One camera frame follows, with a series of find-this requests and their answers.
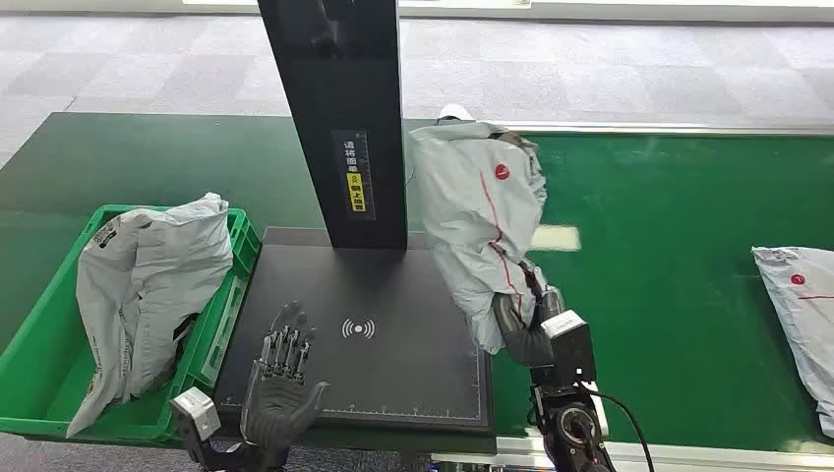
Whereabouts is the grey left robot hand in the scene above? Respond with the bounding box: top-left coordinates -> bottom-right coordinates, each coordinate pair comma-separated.
241,300 -> 330,457

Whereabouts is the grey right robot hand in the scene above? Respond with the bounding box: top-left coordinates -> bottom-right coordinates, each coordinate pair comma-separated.
492,260 -> 566,368

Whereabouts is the grey package red stripe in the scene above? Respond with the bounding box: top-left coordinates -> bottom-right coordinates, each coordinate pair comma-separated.
406,120 -> 549,356

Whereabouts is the black inbound scanner machine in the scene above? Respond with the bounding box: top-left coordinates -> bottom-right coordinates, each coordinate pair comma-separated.
213,0 -> 498,437

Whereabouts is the green conveyor belt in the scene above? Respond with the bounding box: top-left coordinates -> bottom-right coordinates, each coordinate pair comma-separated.
492,133 -> 834,454

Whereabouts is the grey crumpled mailer package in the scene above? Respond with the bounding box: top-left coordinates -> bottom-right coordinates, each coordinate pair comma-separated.
65,192 -> 234,439

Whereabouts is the grey package black red print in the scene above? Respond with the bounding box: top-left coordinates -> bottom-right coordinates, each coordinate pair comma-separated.
750,246 -> 834,439

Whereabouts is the yellow warning sticker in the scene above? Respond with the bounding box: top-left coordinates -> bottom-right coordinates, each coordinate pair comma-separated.
345,171 -> 368,213

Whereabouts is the white round object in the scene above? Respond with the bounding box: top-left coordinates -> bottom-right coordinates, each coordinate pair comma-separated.
436,103 -> 477,125

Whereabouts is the green plastic crate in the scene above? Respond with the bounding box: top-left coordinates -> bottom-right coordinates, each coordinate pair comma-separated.
0,204 -> 264,447

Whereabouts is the dark green table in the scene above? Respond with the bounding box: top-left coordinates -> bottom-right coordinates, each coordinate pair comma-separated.
0,111 -> 500,455

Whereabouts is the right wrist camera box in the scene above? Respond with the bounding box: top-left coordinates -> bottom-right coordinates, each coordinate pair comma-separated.
540,310 -> 597,388

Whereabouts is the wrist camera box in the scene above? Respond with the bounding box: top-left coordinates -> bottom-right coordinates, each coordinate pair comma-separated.
540,310 -> 597,388
169,386 -> 223,450

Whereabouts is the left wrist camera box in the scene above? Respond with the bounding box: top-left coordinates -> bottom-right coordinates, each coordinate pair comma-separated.
169,386 -> 223,450

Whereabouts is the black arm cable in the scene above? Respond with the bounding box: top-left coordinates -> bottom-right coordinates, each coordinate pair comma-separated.
579,388 -> 656,472

